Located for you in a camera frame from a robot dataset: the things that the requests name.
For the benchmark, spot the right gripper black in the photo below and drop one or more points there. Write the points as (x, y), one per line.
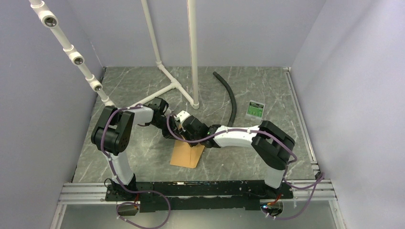
(184, 133)

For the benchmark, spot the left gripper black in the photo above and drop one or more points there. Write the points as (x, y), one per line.
(173, 127)

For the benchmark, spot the brown paper envelope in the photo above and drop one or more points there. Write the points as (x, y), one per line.
(183, 155)

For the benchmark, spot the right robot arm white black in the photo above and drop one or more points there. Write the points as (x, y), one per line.
(273, 145)

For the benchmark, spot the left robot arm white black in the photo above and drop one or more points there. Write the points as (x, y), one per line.
(112, 132)

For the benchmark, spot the black foam tube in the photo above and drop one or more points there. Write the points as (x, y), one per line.
(231, 96)

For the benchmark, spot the green white small box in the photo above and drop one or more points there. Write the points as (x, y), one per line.
(255, 111)

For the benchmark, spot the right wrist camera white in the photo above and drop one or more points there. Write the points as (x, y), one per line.
(181, 117)

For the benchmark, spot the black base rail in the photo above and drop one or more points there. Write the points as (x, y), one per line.
(191, 195)

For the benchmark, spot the aluminium frame rail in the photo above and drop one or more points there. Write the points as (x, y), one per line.
(309, 148)

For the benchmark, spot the white PVC pipe frame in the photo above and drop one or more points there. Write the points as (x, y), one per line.
(50, 21)

